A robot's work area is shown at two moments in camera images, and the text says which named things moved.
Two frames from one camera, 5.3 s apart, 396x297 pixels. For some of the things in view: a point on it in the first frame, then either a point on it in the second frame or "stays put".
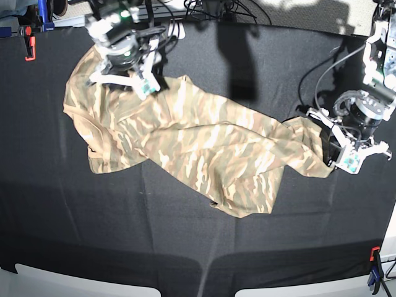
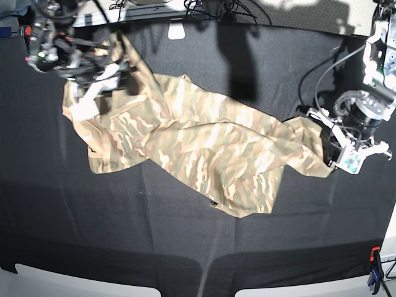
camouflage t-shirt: x=233 y=158 stays put
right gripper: x=362 y=130 stays put
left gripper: x=123 y=55 → x=86 y=66
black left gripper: x=54 y=211 stays put
